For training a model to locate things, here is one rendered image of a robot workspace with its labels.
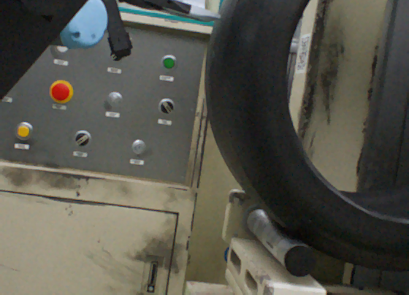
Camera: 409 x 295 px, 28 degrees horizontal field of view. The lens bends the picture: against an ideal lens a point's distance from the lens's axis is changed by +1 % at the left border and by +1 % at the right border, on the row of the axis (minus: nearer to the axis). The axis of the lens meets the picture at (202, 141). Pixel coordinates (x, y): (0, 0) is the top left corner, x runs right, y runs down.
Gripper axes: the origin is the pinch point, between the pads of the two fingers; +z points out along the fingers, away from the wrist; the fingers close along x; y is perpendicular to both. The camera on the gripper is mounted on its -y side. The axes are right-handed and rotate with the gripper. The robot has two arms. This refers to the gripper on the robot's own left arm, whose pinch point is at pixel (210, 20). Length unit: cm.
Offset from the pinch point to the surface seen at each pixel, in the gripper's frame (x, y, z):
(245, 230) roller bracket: 21.4, -32.7, 18.1
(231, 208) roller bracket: 21.8, -29.4, 14.8
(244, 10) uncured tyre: -9.0, 1.6, 3.5
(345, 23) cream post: 24.2, 8.7, 26.4
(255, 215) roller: 17.0, -29.1, 18.3
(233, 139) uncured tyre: -7.9, -16.5, 7.0
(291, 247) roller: -11.7, -29.0, 18.5
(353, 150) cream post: 24.2, -13.3, 34.5
